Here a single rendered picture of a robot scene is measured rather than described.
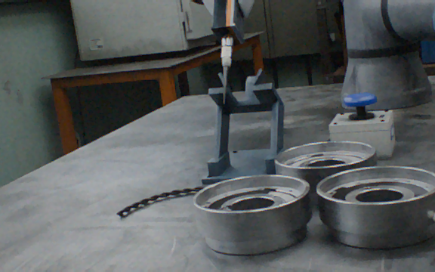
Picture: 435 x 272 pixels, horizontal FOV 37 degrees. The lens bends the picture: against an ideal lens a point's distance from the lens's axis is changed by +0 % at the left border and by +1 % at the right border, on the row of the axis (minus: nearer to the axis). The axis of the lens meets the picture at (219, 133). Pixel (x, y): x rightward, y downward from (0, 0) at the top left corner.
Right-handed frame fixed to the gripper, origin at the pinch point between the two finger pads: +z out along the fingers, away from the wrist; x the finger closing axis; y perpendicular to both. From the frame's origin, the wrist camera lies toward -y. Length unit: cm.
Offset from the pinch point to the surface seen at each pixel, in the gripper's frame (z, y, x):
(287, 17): 8, 363, 69
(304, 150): 16.6, -3.9, -8.0
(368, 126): 15.8, 3.5, -14.5
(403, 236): 19.7, -22.8, -19.1
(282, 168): 16.6, -11.5, -7.1
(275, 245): 20.1, -23.6, -8.7
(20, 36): -1, 167, 145
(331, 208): 17.4, -22.5, -13.5
